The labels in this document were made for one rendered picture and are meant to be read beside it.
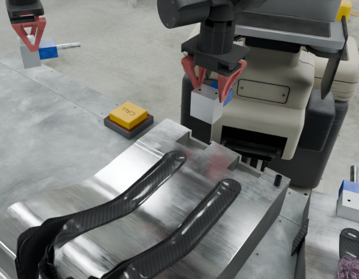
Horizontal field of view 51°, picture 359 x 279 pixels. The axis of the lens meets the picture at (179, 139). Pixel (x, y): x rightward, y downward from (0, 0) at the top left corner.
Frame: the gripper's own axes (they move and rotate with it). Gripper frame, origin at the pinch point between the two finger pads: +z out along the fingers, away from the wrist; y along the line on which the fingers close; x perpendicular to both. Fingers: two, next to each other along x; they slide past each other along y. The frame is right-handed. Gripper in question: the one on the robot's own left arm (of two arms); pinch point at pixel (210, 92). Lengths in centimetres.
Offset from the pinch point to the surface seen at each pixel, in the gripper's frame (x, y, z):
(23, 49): -10.5, -40.3, 0.3
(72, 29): 141, -212, 94
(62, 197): -31.5, -4.9, 4.1
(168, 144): -10.7, -1.4, 6.2
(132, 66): 126, -134, 94
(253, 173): -5.7, 13.3, 8.3
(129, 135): -6.1, -15.1, 13.8
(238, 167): -5.6, 10.4, 8.6
